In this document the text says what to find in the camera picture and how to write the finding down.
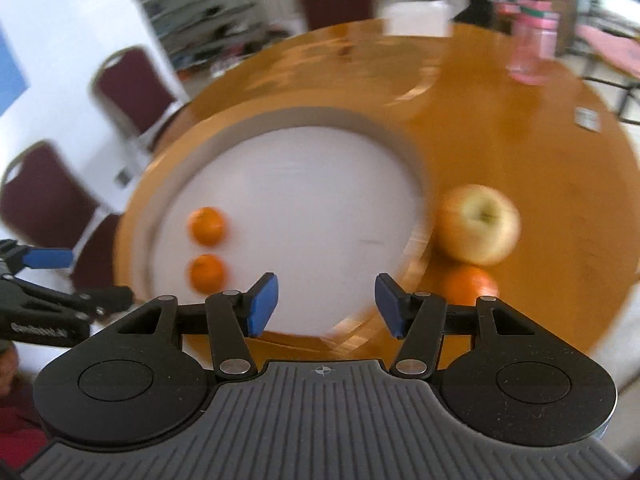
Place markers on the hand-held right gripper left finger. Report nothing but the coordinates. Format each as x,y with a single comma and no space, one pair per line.
262,306

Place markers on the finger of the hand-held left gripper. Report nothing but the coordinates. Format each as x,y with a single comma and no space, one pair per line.
102,300
47,258

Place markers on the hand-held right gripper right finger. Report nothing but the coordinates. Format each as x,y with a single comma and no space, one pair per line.
391,306

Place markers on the round wooden desktop table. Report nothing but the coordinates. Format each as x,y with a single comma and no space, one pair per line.
540,170

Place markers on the orange tangerine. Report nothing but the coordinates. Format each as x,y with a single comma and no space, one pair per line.
206,226
206,273
471,286

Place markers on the person's red clothing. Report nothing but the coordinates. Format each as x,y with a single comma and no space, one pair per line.
16,420

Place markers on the round white tray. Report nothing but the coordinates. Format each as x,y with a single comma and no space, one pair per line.
300,210

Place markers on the yellow-red apple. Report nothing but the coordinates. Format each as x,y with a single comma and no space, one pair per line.
479,230

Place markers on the small grey packet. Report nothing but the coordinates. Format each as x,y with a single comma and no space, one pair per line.
587,119

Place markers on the grey shelf rack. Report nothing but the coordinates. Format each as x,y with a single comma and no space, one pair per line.
200,15

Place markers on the white box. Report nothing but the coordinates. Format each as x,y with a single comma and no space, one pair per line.
419,17

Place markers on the pink water bottle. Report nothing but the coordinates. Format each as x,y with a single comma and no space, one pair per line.
534,47

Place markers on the pink side table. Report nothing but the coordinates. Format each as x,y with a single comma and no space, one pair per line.
612,52

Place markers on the blue wall poster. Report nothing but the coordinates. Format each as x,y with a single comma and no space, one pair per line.
9,76

